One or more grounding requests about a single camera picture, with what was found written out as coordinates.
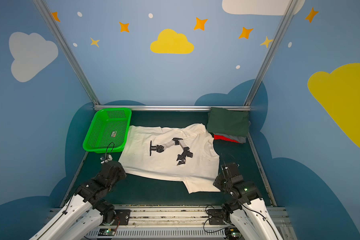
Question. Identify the horizontal aluminium frame rail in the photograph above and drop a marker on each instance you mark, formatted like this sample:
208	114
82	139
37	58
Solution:
173	108

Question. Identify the folded red t shirt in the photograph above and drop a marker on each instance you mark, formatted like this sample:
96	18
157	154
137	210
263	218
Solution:
223	138

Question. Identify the white printed t shirt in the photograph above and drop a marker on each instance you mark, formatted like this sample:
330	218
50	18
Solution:
173	154

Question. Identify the green plastic perforated basket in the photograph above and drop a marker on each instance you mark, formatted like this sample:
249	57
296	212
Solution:
98	138

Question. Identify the right aluminium frame post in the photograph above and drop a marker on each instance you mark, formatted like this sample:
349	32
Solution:
272	49

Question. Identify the aluminium frame post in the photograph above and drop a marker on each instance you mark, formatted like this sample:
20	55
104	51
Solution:
52	24
272	49

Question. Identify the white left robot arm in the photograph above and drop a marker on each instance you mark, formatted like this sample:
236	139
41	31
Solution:
87	208

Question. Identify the folded dark green t shirt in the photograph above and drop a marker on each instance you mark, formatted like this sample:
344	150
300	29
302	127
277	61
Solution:
233	123

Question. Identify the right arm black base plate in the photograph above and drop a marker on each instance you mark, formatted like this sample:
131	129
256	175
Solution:
217	217

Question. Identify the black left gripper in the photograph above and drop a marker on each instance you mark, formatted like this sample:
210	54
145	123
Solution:
111	167

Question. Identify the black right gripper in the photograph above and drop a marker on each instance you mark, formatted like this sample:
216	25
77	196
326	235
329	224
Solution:
230	171

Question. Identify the left green circuit board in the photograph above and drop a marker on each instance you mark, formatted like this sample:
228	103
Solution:
107	232

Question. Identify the right green circuit board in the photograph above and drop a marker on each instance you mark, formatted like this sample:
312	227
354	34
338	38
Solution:
232	233

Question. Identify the green circuit board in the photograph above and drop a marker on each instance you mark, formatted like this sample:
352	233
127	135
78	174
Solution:
107	232
232	233

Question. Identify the right side aluminium table rail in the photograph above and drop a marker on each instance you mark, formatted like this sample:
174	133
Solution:
262	172

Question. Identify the aluminium table rail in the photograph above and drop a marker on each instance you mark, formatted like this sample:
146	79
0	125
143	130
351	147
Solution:
262	172
73	180

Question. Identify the left side aluminium table rail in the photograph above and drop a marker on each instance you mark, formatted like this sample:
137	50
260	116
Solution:
73	180

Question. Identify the aluminium front mounting rail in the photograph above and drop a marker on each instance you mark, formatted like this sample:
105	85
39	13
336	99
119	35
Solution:
181	221

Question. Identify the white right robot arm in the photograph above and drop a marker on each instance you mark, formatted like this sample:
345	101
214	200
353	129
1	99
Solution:
247	210

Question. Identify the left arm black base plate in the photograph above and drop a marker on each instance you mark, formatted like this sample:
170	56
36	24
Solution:
123	216

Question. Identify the left aluminium frame post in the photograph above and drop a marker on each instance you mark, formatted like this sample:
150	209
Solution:
52	24

